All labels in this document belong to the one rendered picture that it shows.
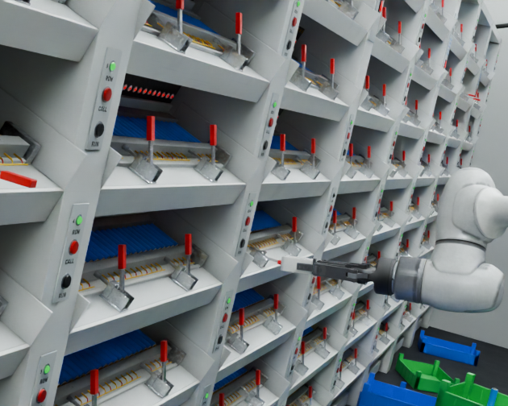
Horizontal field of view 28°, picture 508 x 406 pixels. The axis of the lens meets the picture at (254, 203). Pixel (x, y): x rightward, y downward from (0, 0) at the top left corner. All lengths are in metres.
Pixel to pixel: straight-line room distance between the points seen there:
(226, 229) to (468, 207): 0.49
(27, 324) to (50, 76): 0.29
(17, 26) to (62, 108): 0.18
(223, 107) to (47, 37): 0.80
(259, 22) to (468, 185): 0.54
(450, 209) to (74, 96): 1.04
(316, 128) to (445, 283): 0.69
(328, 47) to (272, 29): 0.70
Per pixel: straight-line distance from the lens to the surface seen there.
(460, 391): 2.85
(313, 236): 2.53
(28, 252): 1.22
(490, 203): 2.01
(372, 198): 3.21
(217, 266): 1.87
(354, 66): 2.52
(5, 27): 1.03
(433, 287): 2.01
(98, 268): 1.49
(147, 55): 1.33
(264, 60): 1.84
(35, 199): 1.15
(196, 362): 1.90
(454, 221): 2.03
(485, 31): 5.32
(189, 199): 1.61
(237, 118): 1.85
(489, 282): 2.01
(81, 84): 1.19
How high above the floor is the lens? 1.07
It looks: 6 degrees down
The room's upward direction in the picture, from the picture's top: 13 degrees clockwise
